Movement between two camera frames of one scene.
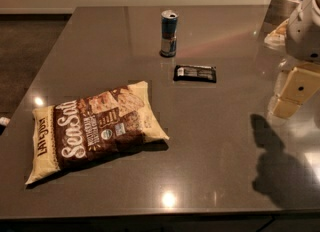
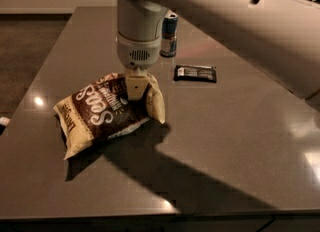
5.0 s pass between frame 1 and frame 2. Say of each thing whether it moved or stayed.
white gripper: moved
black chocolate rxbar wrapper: stayed
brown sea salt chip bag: moved
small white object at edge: stayed
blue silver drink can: stayed
